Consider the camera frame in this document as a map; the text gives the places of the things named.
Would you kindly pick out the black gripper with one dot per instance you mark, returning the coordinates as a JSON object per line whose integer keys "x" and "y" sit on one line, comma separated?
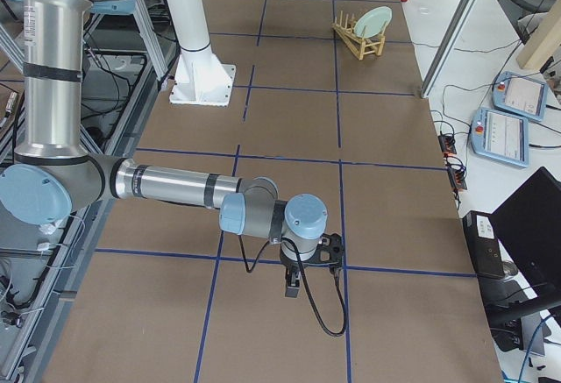
{"x": 293, "y": 265}

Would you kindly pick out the black laptop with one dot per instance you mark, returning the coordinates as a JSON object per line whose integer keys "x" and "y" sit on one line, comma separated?
{"x": 527, "y": 224}

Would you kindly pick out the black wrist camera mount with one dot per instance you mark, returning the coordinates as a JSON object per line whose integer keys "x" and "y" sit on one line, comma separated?
{"x": 330, "y": 250}

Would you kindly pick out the brown paper table cover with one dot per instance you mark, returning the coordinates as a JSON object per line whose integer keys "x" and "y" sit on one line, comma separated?
{"x": 168, "y": 298}

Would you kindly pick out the aluminium frame post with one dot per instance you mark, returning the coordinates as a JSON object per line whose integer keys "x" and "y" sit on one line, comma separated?
{"x": 448, "y": 42}

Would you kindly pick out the far teach pendant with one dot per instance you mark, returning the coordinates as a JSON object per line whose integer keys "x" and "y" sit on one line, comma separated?
{"x": 520, "y": 95}

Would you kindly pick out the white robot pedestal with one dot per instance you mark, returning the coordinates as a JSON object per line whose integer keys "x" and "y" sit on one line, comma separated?
{"x": 200, "y": 77}

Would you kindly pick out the light green plate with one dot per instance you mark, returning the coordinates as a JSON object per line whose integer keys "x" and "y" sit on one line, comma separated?
{"x": 373, "y": 22}

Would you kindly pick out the teach pendant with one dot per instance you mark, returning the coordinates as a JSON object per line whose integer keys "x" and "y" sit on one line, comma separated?
{"x": 520, "y": 95}
{"x": 501, "y": 136}

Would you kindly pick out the wooden plate rack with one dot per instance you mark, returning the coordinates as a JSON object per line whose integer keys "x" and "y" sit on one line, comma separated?
{"x": 360, "y": 47}

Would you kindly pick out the near teach pendant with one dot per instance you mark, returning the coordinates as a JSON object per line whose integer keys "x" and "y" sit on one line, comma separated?
{"x": 501, "y": 136}

